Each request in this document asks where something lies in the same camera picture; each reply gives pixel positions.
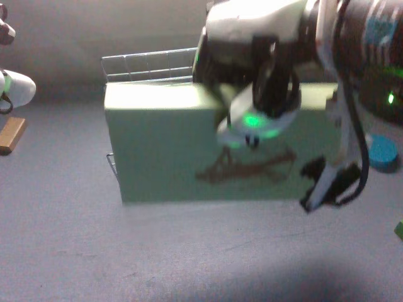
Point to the light green rectangular box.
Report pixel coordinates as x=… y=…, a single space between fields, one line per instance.
x=163 y=151

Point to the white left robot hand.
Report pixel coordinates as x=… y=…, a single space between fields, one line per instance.
x=19 y=88

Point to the brown wooden block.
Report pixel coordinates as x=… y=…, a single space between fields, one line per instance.
x=11 y=135

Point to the green block printed eight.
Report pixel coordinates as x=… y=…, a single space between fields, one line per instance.
x=400 y=232

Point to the grey table cloth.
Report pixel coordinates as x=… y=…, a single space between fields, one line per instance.
x=94 y=251

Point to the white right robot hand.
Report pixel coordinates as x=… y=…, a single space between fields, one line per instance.
x=252 y=19

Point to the blue disc block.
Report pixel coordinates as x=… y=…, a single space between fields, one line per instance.
x=382 y=152

